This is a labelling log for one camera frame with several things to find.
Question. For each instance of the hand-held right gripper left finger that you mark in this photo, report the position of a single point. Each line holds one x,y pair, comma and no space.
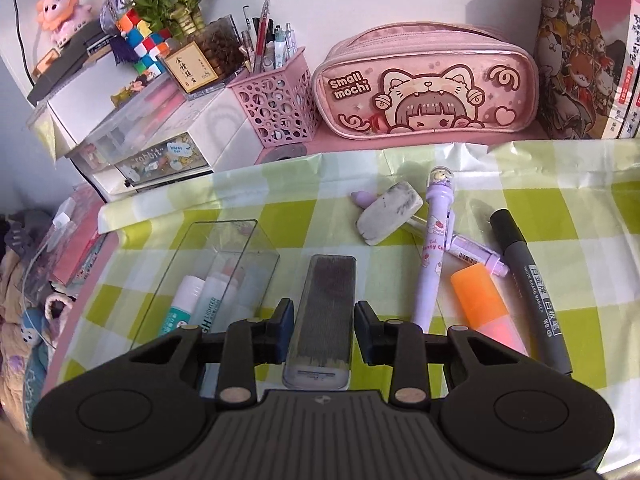
286,330

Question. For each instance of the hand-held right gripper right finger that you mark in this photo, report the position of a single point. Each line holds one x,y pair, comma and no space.
361,332

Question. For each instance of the grey rectangular case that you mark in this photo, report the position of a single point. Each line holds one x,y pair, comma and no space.
322,310

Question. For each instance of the pink highlighter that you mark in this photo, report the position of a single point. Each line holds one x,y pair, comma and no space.
235,277

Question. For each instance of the green highlighter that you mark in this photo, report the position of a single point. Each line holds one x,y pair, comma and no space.
207,310

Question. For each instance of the clear plastic organizer box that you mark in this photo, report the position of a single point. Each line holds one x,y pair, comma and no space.
235,245

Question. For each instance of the purple pen with dome figure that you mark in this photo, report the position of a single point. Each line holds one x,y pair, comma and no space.
432,260

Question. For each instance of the white glue stick green label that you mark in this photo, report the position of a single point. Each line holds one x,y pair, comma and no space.
182,292

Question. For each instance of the orange highlighter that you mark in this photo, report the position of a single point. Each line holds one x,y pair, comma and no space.
475,295

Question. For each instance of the purple mechanical pencil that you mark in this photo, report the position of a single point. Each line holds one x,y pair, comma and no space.
475,256

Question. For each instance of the black whiteboard marker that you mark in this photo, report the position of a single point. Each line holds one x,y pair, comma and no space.
537,300

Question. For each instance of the dirty white eraser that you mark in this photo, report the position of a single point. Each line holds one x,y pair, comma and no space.
390,215

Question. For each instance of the grey metal disc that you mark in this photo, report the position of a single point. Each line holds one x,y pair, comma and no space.
290,151

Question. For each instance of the white drawer unit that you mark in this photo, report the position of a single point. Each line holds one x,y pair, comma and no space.
235,125

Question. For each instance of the pink perforated pen holder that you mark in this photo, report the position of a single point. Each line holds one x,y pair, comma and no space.
275,105

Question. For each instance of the green checkered tablecloth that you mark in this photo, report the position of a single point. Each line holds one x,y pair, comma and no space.
575,200

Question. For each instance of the white charger plug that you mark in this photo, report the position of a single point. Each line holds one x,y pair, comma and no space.
62,212

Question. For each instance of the clear flat plastic case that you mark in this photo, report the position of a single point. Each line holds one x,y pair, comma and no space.
50,240

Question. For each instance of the pink cartoon pencil case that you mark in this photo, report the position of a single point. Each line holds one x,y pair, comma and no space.
425,85

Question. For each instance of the pale fabric bag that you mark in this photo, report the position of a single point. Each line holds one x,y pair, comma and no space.
25,320

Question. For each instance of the clear lidded storage box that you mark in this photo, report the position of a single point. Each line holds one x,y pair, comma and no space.
145,110

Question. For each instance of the bunch of pens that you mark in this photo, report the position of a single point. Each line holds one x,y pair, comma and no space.
262,40

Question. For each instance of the lucky bamboo in glass vase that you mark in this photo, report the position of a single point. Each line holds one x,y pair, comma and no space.
220,45

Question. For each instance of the white storage box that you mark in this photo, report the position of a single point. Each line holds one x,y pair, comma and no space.
90,100

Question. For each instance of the colourful twisted puzzle cube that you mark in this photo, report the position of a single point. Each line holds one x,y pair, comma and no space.
145,40

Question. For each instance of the dark grey case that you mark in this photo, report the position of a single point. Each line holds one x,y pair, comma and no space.
65,77

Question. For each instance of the illustrated pink book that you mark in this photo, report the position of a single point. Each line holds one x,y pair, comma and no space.
575,60

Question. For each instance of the purple hanging sachet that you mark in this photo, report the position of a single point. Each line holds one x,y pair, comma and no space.
116,5

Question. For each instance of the white and pink spine book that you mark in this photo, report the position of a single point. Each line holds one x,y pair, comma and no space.
634,85

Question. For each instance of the pink and orange lion toy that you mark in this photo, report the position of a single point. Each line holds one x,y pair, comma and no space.
57,10

